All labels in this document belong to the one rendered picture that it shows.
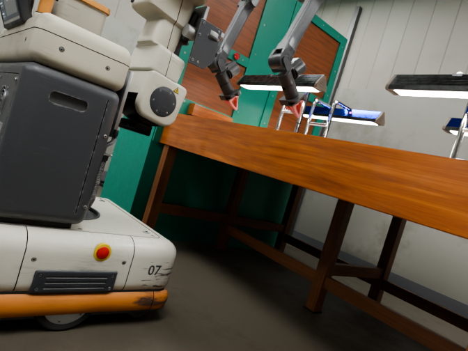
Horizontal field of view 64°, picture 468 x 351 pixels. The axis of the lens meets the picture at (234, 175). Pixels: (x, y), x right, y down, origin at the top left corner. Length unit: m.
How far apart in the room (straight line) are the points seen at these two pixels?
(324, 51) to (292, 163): 1.82
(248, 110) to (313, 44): 0.76
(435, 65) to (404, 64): 0.26
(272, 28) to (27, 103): 1.95
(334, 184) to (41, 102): 0.87
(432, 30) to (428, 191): 2.76
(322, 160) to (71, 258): 0.82
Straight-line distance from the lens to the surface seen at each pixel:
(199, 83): 2.34
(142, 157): 2.28
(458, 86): 1.49
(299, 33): 1.56
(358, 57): 3.97
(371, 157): 1.19
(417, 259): 3.25
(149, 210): 2.17
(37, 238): 1.09
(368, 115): 2.31
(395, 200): 1.13
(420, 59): 3.67
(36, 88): 1.04
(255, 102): 2.60
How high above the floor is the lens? 0.59
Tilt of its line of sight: 2 degrees down
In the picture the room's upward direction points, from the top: 17 degrees clockwise
